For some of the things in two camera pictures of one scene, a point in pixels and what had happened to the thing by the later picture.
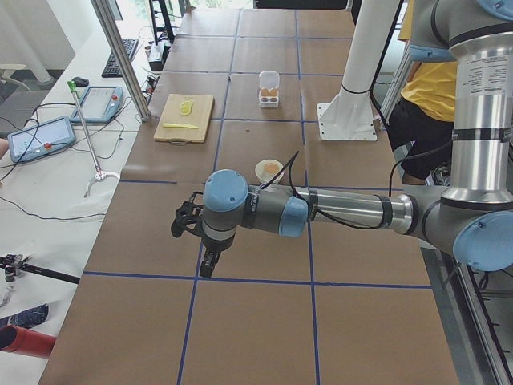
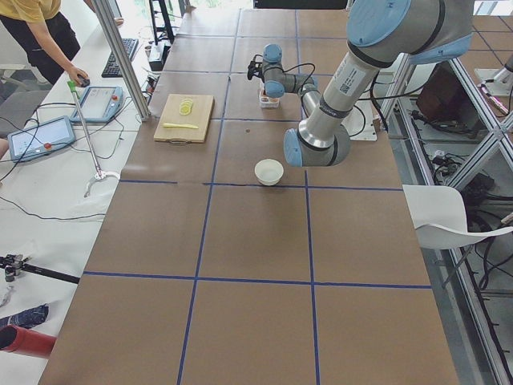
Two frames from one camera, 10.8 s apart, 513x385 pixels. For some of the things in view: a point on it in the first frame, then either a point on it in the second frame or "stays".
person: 424,113 -> 48,35
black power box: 158,66 stays
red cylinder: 26,342 stays
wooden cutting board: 184,119 stays
